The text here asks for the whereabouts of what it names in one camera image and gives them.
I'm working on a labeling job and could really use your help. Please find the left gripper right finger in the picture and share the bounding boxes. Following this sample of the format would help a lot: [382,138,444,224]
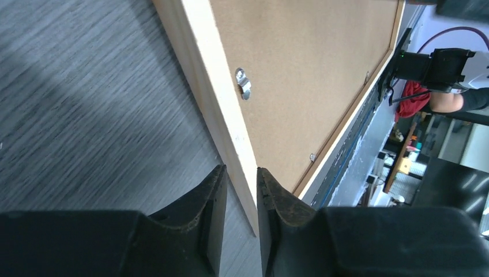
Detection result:
[257,167,488,276]

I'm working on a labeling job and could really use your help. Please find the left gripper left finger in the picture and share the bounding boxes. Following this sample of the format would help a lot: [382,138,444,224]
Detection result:
[1,165,227,276]

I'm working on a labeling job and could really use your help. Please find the light wooden picture frame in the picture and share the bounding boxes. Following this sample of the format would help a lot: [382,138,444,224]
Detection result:
[154,1,403,233]

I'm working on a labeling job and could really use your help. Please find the brown fibreboard backing board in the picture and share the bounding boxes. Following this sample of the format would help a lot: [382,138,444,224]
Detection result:
[210,1,404,196]

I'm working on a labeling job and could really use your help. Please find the person forearm in background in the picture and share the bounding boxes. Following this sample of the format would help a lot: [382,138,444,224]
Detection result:
[421,88,488,114]

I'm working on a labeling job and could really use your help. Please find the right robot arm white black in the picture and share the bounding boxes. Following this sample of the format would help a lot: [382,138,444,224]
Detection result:
[393,48,488,93]

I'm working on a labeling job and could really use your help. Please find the small metal turn clip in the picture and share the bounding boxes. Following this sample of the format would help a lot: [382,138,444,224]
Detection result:
[235,68,251,100]

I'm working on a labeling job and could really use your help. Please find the red cloth in background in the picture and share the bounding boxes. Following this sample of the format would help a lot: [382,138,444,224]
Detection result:
[394,81,431,122]

